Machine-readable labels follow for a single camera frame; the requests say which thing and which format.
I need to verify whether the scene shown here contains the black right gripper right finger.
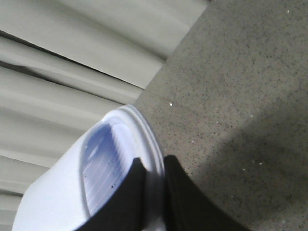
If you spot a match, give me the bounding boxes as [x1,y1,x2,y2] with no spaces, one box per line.
[164,155,248,231]

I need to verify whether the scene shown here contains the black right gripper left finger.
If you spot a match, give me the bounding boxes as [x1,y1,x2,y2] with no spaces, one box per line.
[78,158,147,231]

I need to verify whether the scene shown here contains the light blue slipper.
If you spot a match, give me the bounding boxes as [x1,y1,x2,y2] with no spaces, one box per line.
[13,105,166,231]

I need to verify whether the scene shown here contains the beige pleated curtain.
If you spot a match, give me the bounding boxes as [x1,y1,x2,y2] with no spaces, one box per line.
[0,0,208,231]

